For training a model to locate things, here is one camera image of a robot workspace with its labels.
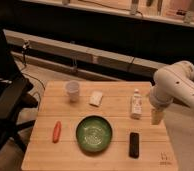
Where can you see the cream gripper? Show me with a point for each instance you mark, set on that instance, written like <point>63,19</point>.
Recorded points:
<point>156,116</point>

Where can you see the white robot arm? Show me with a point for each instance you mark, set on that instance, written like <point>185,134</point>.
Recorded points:
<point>171,81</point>

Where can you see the white sponge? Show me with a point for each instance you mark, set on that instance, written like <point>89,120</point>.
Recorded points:
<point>95,98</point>

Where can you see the small white bottle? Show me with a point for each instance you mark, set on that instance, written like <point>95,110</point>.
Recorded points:
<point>136,104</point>

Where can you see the green bowl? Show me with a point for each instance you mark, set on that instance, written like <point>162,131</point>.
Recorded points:
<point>94,134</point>

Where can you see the orange carrot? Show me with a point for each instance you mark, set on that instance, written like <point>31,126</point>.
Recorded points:
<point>56,132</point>

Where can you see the black chair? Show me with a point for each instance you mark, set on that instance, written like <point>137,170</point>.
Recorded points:
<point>14,96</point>

